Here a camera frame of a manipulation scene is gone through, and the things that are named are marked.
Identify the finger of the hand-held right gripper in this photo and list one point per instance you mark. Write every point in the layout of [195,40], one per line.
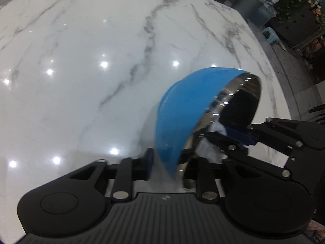
[236,151]
[241,137]

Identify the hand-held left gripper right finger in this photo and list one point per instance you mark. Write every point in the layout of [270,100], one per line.
[206,175]

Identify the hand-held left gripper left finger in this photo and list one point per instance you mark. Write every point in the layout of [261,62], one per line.
[148,164]

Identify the white tissue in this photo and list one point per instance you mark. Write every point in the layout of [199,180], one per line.
[210,149]

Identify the blue steel bowl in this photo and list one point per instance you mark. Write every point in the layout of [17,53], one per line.
[188,111]

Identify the green plastic stool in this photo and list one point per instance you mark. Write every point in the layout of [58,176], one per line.
[270,35]

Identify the dark cabinet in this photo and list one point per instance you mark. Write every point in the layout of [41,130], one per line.
[297,25]

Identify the clear water jug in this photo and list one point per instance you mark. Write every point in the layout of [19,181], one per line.
[265,12]

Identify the grey trash bin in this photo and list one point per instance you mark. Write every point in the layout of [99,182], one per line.
[247,2]

